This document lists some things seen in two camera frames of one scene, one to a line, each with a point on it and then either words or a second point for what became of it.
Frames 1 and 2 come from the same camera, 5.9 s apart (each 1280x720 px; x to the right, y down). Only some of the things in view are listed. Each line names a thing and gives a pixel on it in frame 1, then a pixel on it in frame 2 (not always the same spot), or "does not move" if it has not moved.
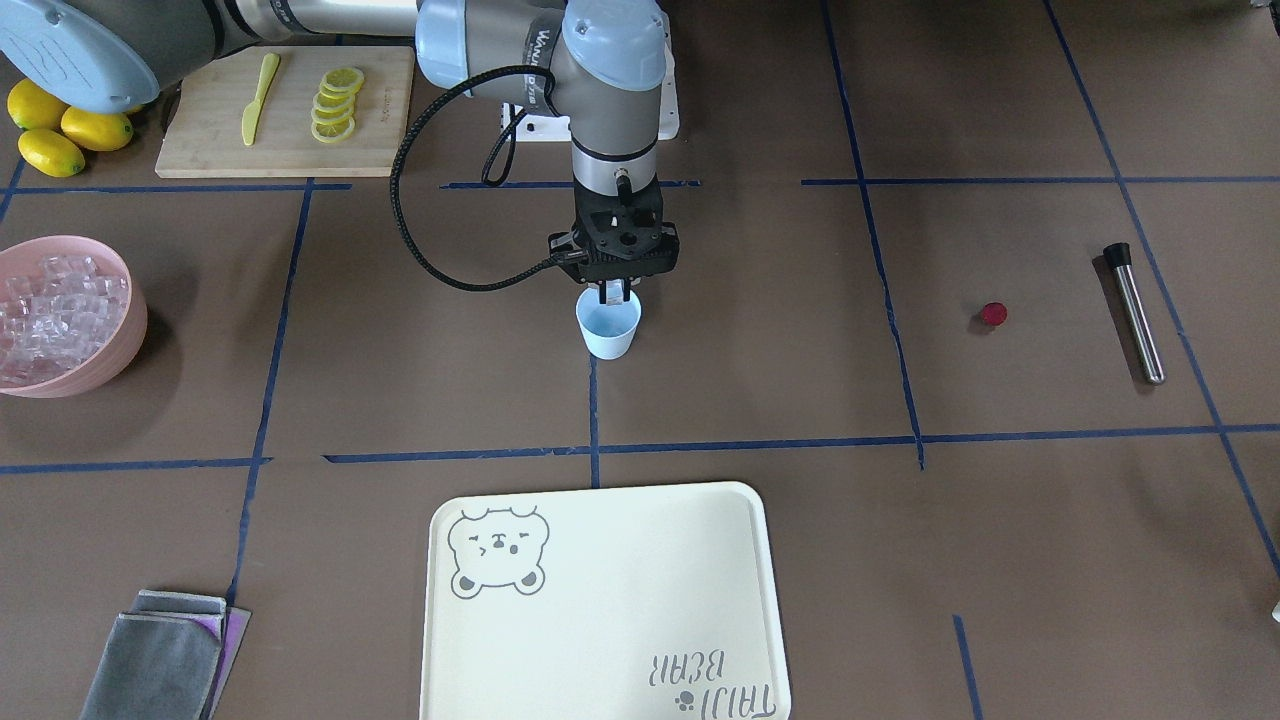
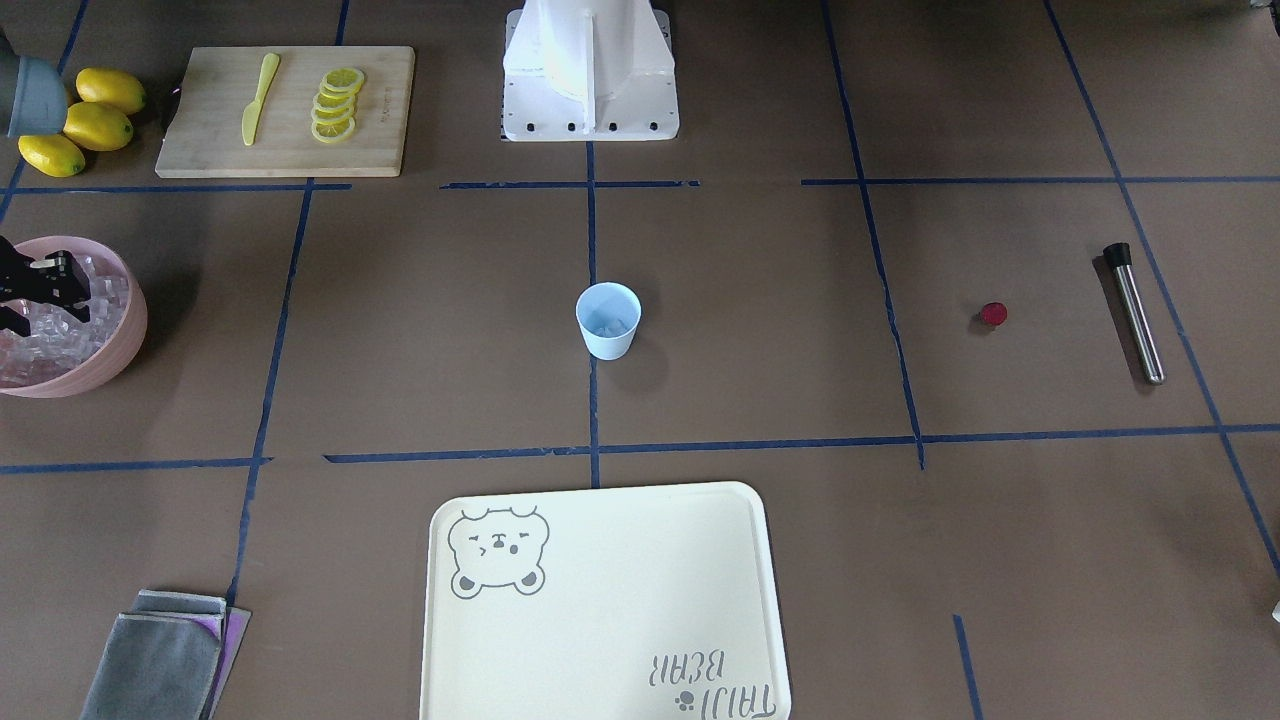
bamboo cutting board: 204,137 does not move
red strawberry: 995,314 does not move
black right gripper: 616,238 → 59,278
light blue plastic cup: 609,329 does not move
